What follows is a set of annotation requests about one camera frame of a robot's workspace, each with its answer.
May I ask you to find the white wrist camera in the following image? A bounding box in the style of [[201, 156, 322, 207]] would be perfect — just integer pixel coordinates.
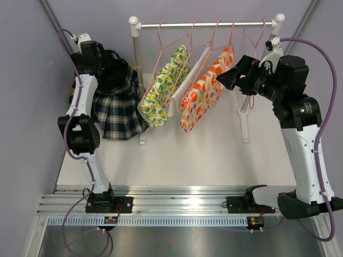
[[259, 36, 284, 73], [71, 33, 91, 52]]

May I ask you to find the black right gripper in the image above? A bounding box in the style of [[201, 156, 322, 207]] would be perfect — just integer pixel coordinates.
[[217, 56, 285, 103]]

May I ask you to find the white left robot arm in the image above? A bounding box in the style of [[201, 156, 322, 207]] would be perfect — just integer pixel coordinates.
[[57, 39, 148, 213]]

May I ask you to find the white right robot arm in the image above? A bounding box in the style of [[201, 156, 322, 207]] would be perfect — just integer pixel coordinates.
[[236, 55, 342, 220]]

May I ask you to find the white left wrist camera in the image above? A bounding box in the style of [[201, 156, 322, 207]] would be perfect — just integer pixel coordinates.
[[71, 33, 91, 52]]

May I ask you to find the lemon print skirt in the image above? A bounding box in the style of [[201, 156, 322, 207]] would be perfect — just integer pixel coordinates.
[[137, 44, 191, 127]]

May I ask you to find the pink hanger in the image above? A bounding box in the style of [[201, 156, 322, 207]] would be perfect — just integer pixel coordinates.
[[242, 19, 266, 110], [163, 20, 210, 108], [142, 20, 189, 99], [187, 19, 234, 81], [226, 20, 235, 66]]

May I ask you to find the orange floral skirt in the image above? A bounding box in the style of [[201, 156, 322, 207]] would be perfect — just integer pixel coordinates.
[[180, 47, 234, 133]]

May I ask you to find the navy white plaid skirt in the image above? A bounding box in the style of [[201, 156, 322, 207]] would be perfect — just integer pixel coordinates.
[[92, 50, 148, 140]]

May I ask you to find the white metal clothes rack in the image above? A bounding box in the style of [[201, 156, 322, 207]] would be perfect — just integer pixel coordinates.
[[129, 13, 285, 143]]

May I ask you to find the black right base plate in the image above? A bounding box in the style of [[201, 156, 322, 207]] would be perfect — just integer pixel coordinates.
[[221, 196, 275, 214]]

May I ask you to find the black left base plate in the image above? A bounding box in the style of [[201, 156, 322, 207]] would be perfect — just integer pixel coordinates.
[[85, 191, 133, 214]]

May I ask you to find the white slotted cable duct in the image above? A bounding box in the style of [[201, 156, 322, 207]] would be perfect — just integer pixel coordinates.
[[48, 215, 248, 227]]

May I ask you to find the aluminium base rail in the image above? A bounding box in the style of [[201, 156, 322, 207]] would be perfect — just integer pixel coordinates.
[[34, 185, 303, 216]]

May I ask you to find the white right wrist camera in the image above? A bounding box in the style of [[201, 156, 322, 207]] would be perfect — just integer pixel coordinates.
[[259, 36, 284, 73]]

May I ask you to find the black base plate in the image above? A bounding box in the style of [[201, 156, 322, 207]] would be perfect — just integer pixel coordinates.
[[85, 191, 133, 214], [221, 196, 275, 214]]

